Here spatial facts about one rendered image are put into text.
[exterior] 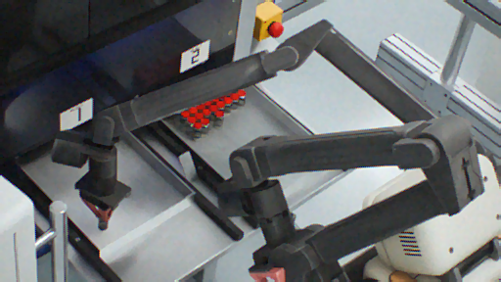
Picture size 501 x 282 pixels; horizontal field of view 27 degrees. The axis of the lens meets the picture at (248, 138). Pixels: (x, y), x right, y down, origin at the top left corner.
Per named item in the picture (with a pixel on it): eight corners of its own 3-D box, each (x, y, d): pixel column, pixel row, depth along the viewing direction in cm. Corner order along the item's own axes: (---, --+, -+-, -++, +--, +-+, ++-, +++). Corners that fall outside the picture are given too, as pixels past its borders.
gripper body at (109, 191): (93, 172, 217) (93, 147, 211) (132, 194, 213) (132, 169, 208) (73, 190, 212) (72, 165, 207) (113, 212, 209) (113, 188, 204)
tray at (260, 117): (157, 127, 244) (158, 117, 241) (239, 85, 257) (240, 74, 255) (252, 216, 228) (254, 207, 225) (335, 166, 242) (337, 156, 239)
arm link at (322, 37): (312, 2, 193) (315, 3, 203) (266, 59, 195) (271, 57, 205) (497, 155, 192) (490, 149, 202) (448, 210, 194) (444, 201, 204)
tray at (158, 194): (7, 164, 230) (6, 153, 228) (101, 116, 244) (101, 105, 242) (99, 259, 215) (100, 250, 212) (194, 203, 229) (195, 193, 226)
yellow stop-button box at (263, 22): (240, 27, 261) (243, 5, 256) (260, 18, 265) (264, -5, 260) (260, 43, 257) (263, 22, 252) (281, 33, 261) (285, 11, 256)
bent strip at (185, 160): (176, 173, 234) (178, 156, 230) (186, 167, 236) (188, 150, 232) (217, 211, 228) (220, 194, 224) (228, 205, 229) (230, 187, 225)
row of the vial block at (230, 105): (183, 132, 243) (185, 118, 240) (240, 102, 253) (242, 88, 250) (189, 137, 242) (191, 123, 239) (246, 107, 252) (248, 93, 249)
